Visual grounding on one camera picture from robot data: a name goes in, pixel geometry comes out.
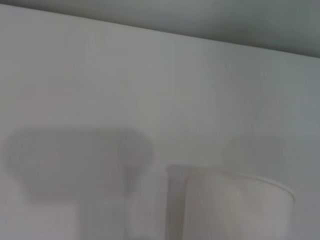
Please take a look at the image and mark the white paper cup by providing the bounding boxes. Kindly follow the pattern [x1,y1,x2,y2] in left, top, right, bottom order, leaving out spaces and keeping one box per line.
[166,163,296,240]

